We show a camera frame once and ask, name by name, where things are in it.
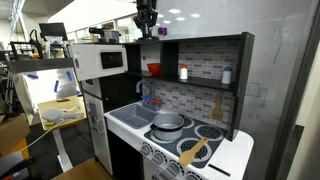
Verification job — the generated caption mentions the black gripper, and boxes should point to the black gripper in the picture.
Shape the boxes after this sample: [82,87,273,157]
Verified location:
[133,0,159,37]

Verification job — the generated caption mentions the large grey cooking pot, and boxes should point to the large grey cooking pot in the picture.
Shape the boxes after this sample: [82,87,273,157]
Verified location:
[88,27,122,45]

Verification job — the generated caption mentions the small grey toy pot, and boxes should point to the small grey toy pot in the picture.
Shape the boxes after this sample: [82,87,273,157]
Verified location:
[149,113,185,142]

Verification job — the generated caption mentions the grey toy stove knob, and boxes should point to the grey toy stove knob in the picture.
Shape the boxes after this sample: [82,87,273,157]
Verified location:
[151,150,167,166]
[166,160,183,177]
[140,142,153,156]
[184,171,201,180]

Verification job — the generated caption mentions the red toy bowl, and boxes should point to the red toy bowl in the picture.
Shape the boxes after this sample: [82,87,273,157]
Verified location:
[146,62,162,77]

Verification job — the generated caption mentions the white shaker red cap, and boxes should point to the white shaker red cap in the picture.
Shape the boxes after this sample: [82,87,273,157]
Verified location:
[179,64,189,81]

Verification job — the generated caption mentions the toy kitchen play set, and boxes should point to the toy kitchen play set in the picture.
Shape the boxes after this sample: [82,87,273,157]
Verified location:
[69,31,256,180]

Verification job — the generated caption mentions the white toy microwave door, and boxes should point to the white toy microwave door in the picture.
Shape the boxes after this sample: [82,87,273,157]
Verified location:
[69,43,129,82]

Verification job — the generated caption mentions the grey toy faucet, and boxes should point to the grey toy faucet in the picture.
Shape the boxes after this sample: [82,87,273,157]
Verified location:
[135,79,163,112]

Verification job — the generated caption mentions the grey toy sink basin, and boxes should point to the grey toy sink basin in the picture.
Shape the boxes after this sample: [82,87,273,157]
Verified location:
[109,103,160,130]

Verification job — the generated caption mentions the black computer monitor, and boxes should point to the black computer monitor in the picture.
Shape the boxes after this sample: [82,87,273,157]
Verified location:
[38,22,69,43]

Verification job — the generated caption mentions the white shaker blue cap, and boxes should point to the white shaker blue cap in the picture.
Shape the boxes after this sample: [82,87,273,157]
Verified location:
[221,66,234,85]

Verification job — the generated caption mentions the small wooden slotted turner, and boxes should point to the small wooden slotted turner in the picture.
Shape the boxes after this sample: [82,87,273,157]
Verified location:
[211,94,225,122]

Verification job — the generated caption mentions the wooden top standing desk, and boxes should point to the wooden top standing desk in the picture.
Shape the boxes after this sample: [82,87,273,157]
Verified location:
[36,95,88,173]

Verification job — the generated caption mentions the white panel board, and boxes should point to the white panel board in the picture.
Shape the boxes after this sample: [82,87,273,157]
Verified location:
[13,68,83,114]

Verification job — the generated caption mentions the grey toy stovetop panel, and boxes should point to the grey toy stovetop panel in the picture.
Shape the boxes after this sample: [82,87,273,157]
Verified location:
[143,114,229,169]

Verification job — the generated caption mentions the light wooden toy spatula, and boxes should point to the light wooden toy spatula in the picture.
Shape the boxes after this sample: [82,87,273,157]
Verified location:
[178,136,209,167]

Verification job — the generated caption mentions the large cardboard box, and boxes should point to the large cardboard box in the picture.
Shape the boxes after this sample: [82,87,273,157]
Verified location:
[0,113,32,157]

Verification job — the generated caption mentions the white wall whiteboard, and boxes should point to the white wall whiteboard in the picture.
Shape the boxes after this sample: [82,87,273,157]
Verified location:
[156,0,320,180]

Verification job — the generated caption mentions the white power cable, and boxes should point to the white power cable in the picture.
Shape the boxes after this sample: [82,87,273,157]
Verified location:
[19,119,66,152]

